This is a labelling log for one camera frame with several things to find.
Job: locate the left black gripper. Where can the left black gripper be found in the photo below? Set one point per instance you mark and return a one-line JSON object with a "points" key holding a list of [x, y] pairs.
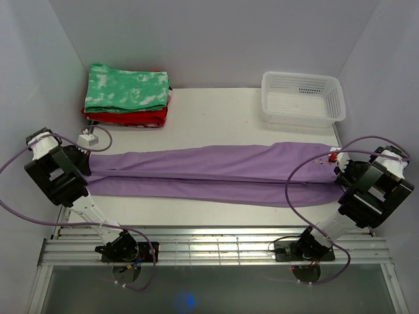
{"points": [[82, 163]]}

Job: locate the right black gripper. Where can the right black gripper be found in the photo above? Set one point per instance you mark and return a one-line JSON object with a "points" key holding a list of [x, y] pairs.
{"points": [[343, 177]]}

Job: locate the purple trousers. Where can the purple trousers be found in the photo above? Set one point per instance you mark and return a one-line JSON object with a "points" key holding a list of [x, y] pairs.
{"points": [[243, 174]]}

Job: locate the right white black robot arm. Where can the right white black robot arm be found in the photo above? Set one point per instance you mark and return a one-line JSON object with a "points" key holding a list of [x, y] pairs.
{"points": [[373, 190]]}

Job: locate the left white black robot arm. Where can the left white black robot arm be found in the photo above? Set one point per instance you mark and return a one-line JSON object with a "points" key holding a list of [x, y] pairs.
{"points": [[59, 171]]}

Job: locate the green white patterned folded garment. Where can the green white patterned folded garment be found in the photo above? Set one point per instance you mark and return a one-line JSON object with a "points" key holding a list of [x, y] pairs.
{"points": [[119, 91]]}

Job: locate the red folded garment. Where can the red folded garment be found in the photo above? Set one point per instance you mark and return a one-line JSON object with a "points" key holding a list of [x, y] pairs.
{"points": [[141, 119]]}

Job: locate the white perforated plastic basket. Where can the white perforated plastic basket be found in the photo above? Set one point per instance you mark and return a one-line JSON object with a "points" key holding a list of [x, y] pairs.
{"points": [[302, 99]]}

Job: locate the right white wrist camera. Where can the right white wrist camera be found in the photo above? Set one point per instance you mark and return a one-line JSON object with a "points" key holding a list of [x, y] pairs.
{"points": [[340, 159]]}

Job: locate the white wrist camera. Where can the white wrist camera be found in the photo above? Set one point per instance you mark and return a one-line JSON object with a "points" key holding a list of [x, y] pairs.
{"points": [[340, 159], [87, 139]]}

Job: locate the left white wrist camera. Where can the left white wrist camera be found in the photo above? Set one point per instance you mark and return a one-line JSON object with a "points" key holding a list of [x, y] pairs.
{"points": [[87, 139]]}

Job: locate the aluminium rail frame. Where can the aluminium rail frame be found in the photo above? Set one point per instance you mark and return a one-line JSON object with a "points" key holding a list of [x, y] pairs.
{"points": [[209, 234]]}

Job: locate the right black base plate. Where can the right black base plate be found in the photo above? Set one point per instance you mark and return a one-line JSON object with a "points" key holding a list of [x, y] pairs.
{"points": [[293, 251]]}

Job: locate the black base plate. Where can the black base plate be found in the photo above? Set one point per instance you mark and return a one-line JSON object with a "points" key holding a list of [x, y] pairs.
{"points": [[141, 251], [293, 251]]}

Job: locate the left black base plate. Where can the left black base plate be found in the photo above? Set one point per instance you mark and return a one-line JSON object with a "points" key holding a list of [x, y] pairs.
{"points": [[141, 251]]}

